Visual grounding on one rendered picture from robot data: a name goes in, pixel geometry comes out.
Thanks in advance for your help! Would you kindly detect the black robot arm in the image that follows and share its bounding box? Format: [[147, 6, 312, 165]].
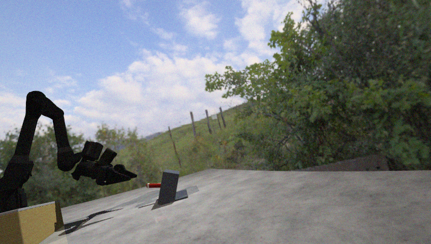
[[0, 91, 117, 213]]

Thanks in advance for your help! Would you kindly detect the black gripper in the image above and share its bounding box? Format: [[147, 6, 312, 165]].
[[89, 163, 137, 186]]

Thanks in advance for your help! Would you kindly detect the red peg with white band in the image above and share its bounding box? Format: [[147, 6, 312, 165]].
[[146, 183, 161, 188]]

